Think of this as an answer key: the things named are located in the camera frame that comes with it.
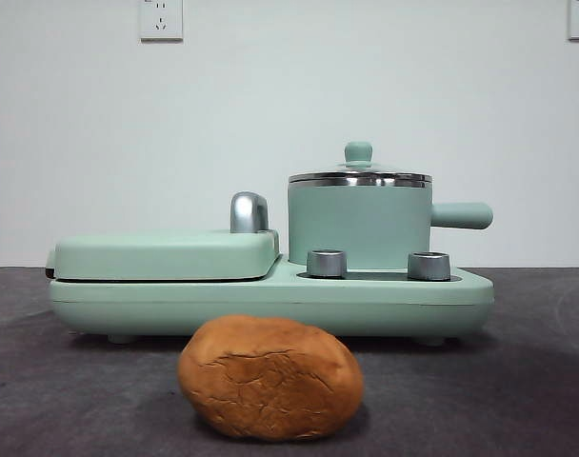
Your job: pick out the glass lid with mint knob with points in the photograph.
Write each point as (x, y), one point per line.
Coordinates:
(359, 152)

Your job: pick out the mint green griddle cover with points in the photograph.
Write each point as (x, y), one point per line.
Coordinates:
(151, 254)

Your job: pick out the mint green breakfast machine base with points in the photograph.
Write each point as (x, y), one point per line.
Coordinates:
(270, 304)

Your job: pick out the brown potato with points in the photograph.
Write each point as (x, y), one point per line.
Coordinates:
(270, 381)

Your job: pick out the silver control knob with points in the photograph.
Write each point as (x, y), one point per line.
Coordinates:
(427, 266)
(325, 264)

